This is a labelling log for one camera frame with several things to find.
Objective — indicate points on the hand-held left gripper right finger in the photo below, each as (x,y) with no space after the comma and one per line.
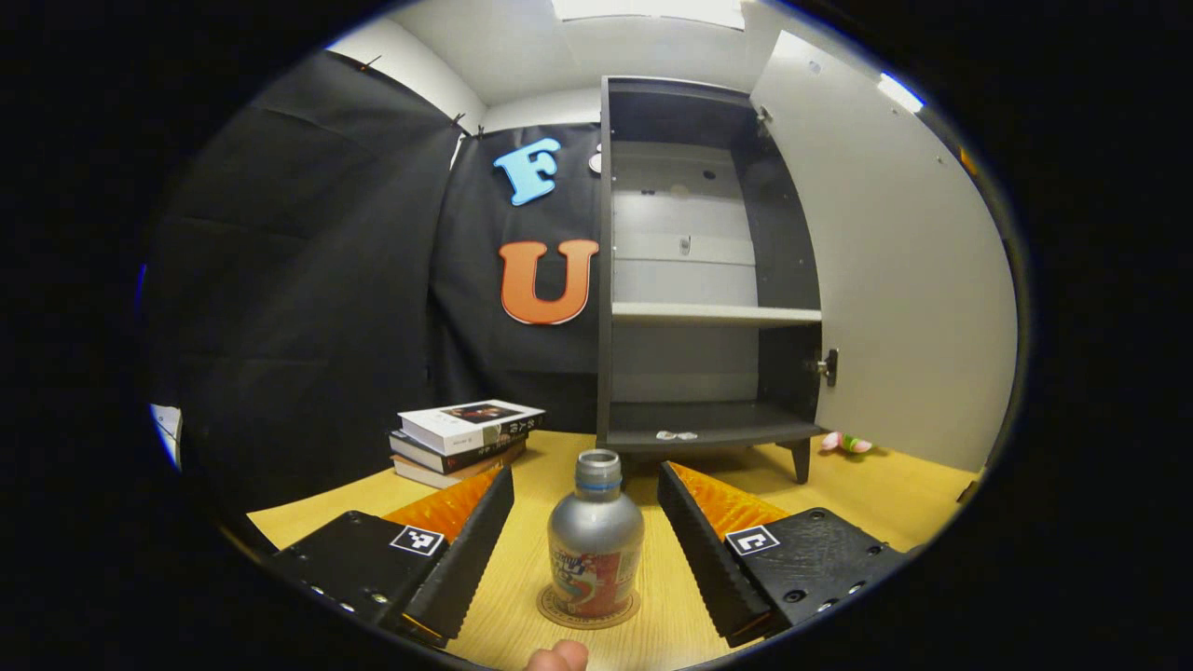
(704,559)

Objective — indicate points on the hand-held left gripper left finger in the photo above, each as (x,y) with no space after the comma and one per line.
(466,559)

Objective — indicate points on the round brown coaster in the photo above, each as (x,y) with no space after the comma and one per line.
(550,610)

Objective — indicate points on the silver bottle with red label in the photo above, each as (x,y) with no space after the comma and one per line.
(595,531)

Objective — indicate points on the light grey cabinet door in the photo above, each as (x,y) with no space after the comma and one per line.
(913,280)

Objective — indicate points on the dark grey cabinet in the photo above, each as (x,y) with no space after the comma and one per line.
(690,112)

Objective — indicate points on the black door hinge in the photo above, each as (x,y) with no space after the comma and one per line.
(828,366)

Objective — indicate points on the light grey cabinet shelf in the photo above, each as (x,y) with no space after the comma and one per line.
(708,314)

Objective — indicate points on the brown cover book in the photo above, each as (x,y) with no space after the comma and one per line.
(429,473)

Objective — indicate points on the dark cover book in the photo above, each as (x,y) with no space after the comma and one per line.
(438,457)

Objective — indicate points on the pink and green plush toy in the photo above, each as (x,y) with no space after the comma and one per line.
(846,444)

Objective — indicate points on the black backdrop cloth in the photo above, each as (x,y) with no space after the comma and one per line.
(308,280)

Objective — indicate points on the white printed sheet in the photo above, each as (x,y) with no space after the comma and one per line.
(166,433)

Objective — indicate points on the small ceiling light panel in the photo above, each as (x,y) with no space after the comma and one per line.
(900,93)

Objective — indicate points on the wide ceiling light panel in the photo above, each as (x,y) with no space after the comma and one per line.
(652,9)

